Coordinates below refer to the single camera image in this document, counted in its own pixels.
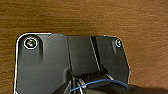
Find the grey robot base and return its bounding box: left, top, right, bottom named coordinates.
left=13, top=32, right=132, bottom=94

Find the blue cable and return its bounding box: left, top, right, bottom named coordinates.
left=69, top=78, right=130, bottom=93

